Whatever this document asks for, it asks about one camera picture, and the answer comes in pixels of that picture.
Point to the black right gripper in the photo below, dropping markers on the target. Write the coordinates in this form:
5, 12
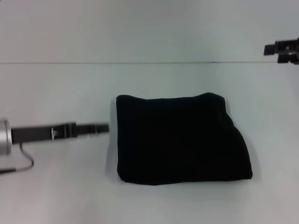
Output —
294, 50

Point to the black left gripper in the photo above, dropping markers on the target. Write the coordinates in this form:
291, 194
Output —
42, 134

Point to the black t-shirt with FREE print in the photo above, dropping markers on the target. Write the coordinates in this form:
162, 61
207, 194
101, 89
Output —
175, 140

